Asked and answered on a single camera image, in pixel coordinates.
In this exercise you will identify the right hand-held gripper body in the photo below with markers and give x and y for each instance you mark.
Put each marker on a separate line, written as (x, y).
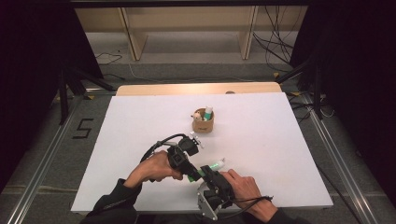
(218, 193)

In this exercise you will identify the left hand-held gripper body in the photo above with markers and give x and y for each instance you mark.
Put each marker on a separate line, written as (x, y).
(180, 155)

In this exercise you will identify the clear silver ballpoint pen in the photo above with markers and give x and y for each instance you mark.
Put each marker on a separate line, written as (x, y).
(219, 163)

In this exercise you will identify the wooden pen holder cup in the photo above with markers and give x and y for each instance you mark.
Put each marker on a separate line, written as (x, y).
(203, 126)

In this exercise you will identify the green and white highlighter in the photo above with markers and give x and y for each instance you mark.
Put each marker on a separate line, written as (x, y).
(208, 111)

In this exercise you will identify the person's right hand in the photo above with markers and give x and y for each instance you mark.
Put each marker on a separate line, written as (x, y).
(247, 191)

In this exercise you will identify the person's left hand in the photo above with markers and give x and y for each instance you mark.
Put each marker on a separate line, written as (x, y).
(154, 169)

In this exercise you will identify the person's dark clothing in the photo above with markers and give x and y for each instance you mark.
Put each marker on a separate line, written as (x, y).
(174, 219)

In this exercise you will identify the white table cover board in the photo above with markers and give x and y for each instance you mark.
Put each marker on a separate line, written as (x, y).
(264, 140)

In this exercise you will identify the black tripod stand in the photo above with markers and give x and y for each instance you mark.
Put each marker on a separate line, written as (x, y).
(70, 87)

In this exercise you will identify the light wooden shelf unit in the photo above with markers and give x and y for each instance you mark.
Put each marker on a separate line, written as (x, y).
(186, 18)

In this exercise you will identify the black metal stand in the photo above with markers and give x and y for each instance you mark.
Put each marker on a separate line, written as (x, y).
(316, 87)

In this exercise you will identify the dark curtain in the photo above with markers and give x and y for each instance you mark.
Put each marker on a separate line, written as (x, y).
(34, 77)
(358, 77)

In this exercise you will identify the aluminium floor rail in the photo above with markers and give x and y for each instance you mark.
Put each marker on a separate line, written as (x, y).
(339, 155)
(43, 161)

